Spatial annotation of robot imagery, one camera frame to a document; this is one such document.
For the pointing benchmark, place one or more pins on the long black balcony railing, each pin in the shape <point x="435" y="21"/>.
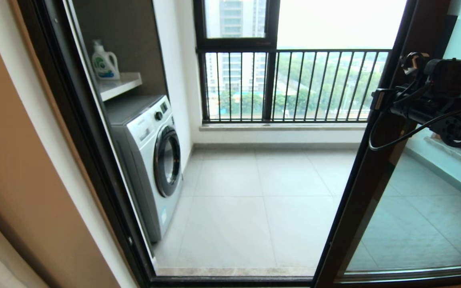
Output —
<point x="334" y="51"/>

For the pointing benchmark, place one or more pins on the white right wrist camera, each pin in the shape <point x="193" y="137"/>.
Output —
<point x="412" y="64"/>

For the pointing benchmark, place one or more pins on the dark window frame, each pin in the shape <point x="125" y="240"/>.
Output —
<point x="270" y="80"/>

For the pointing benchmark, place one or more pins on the dark framed sliding glass door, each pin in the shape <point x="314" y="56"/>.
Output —
<point x="78" y="120"/>

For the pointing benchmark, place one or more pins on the brown framed fixed glass door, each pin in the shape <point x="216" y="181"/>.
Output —
<point x="452" y="30"/>

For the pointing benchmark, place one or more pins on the white detergent bottle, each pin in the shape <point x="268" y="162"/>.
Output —
<point x="105" y="64"/>

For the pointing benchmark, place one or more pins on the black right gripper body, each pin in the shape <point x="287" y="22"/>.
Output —
<point x="450" y="92"/>

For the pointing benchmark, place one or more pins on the brown framed sliding glass door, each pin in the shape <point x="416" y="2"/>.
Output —
<point x="352" y="220"/>

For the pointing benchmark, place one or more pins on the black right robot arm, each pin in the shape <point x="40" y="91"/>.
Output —
<point x="458" y="130"/>

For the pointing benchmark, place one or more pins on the white wall shelf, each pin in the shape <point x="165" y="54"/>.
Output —
<point x="121" y="84"/>

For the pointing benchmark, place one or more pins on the white front-load washing machine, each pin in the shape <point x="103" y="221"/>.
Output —
<point x="142" y="160"/>

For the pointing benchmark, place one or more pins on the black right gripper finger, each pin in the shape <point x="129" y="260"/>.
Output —
<point x="382" y="100"/>

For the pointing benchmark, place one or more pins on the long grey stone sill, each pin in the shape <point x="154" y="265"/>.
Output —
<point x="278" y="127"/>

